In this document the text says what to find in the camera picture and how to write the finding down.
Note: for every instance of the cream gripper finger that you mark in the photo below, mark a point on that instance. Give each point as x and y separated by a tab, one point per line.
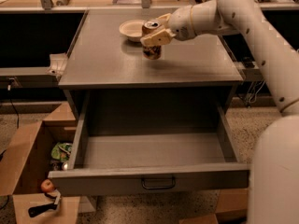
158	38
164	20

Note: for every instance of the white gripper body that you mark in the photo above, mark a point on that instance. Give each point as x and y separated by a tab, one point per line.
180	22

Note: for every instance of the orange soda can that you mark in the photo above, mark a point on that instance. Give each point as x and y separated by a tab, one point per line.
150	50

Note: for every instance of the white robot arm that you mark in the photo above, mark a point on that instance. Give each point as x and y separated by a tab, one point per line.
274	173

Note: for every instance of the open grey top drawer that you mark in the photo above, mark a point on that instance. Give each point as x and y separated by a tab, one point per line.
148	141

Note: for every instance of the white paper bowl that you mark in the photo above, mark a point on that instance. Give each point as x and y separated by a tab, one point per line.
132	29

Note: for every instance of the grey metal cabinet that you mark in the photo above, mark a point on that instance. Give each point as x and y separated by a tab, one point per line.
103	58

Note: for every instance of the green snack bag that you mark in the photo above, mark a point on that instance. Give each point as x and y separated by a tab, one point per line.
61	151

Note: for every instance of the cardboard box at right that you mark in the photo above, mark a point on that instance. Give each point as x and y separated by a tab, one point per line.
231	208

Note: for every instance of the red apple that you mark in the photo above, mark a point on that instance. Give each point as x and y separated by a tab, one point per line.
47	186

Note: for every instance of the large open cardboard box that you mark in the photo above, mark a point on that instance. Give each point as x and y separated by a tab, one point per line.
26	164

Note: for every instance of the black handled clamp tool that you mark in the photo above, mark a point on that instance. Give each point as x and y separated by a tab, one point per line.
55	197

